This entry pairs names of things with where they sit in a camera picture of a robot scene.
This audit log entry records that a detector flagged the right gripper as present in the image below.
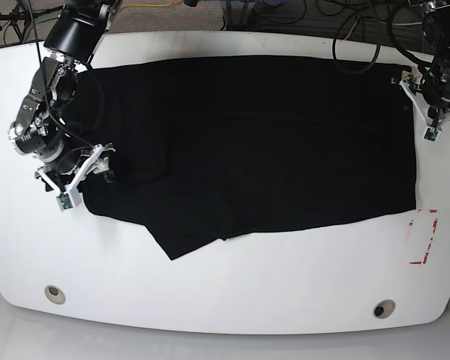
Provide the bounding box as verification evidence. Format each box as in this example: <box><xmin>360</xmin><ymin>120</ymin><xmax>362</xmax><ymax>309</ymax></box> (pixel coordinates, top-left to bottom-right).
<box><xmin>34</xmin><ymin>143</ymin><xmax>116</xmax><ymax>195</ymax></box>

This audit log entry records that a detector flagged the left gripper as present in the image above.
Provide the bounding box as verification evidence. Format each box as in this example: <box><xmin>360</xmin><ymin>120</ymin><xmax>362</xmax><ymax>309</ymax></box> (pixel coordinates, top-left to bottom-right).
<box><xmin>391</xmin><ymin>73</ymin><xmax>450</xmax><ymax>131</ymax></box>

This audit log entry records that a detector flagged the black graphic T-shirt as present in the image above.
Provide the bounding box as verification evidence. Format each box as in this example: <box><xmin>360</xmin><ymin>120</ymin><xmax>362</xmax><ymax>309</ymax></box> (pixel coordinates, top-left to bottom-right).
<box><xmin>62</xmin><ymin>56</ymin><xmax>416</xmax><ymax>260</ymax></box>

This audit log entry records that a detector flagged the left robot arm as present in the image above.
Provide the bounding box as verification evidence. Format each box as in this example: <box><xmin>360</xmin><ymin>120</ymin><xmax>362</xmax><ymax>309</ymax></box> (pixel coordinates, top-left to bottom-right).
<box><xmin>386</xmin><ymin>1</ymin><xmax>450</xmax><ymax>141</ymax></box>

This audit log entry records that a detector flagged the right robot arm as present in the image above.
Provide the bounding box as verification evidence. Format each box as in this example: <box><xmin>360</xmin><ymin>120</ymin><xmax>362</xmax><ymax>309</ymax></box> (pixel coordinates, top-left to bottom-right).
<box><xmin>7</xmin><ymin>1</ymin><xmax>122</xmax><ymax>198</ymax></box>

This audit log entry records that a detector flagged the red tape rectangle marking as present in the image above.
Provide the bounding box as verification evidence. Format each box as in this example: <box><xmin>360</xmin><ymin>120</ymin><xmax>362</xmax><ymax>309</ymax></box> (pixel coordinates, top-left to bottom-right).
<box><xmin>404</xmin><ymin>208</ymin><xmax>439</xmax><ymax>265</ymax></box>

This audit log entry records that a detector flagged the black tripod stand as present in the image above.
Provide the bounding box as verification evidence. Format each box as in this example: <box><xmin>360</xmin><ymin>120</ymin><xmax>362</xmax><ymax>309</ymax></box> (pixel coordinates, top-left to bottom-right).
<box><xmin>0</xmin><ymin>1</ymin><xmax>63</xmax><ymax>44</ymax></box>

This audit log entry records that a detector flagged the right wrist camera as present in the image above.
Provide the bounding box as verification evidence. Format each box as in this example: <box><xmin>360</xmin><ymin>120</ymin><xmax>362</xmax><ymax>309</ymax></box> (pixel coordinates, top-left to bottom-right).
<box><xmin>56</xmin><ymin>191</ymin><xmax>82</xmax><ymax>212</ymax></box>

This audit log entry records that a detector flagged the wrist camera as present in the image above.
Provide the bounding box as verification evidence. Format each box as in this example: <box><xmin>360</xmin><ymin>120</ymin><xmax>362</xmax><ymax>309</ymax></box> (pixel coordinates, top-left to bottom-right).
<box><xmin>423</xmin><ymin>127</ymin><xmax>442</xmax><ymax>142</ymax></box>
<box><xmin>56</xmin><ymin>191</ymin><xmax>82</xmax><ymax>212</ymax></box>

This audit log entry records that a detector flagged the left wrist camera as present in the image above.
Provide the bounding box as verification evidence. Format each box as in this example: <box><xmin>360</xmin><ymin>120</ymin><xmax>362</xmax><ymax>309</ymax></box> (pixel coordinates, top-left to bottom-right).
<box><xmin>423</xmin><ymin>127</ymin><xmax>442</xmax><ymax>142</ymax></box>

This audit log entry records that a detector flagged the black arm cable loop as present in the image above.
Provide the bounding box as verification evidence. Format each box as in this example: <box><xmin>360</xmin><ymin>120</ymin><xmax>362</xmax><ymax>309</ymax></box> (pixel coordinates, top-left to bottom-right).
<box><xmin>331</xmin><ymin>10</ymin><xmax>382</xmax><ymax>75</ymax></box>
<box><xmin>84</xmin><ymin>67</ymin><xmax>107</xmax><ymax>140</ymax></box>

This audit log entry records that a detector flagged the black arm cable loop left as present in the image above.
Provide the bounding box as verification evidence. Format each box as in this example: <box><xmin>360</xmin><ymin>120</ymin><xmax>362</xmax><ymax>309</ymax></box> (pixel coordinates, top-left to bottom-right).
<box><xmin>331</xmin><ymin>10</ymin><xmax>382</xmax><ymax>75</ymax></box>

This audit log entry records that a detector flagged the left table cable grommet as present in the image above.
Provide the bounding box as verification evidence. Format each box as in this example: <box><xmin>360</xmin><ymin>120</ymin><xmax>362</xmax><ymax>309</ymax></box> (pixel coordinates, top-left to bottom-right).
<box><xmin>44</xmin><ymin>286</ymin><xmax>66</xmax><ymax>305</ymax></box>

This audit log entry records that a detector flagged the table cable grommet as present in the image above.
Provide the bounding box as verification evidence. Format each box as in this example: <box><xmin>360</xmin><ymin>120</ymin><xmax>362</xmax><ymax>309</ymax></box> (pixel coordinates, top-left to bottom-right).
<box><xmin>44</xmin><ymin>286</ymin><xmax>66</xmax><ymax>305</ymax></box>
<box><xmin>373</xmin><ymin>299</ymin><xmax>396</xmax><ymax>320</ymax></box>

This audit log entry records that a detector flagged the yellow floor cable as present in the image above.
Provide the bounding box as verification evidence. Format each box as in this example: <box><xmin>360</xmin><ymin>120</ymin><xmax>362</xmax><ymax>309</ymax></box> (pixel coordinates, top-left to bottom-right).
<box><xmin>123</xmin><ymin>0</ymin><xmax>173</xmax><ymax>11</ymax></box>

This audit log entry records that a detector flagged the right table cable grommet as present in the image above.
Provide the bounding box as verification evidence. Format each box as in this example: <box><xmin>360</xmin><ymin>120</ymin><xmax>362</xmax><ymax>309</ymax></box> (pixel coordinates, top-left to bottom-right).
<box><xmin>373</xmin><ymin>299</ymin><xmax>396</xmax><ymax>320</ymax></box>

